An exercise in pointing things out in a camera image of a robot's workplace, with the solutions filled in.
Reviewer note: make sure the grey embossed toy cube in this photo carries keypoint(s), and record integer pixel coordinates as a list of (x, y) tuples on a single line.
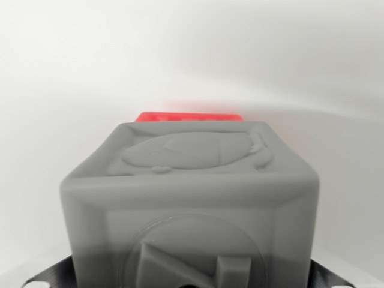
[(192, 210)]

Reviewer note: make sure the red embossed toy cube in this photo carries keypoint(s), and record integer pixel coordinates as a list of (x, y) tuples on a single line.
[(186, 117)]

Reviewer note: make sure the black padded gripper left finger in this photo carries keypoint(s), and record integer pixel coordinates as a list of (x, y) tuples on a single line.
[(57, 273)]

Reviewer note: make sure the black padded gripper right finger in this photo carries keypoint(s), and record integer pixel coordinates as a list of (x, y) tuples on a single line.
[(325, 274)]

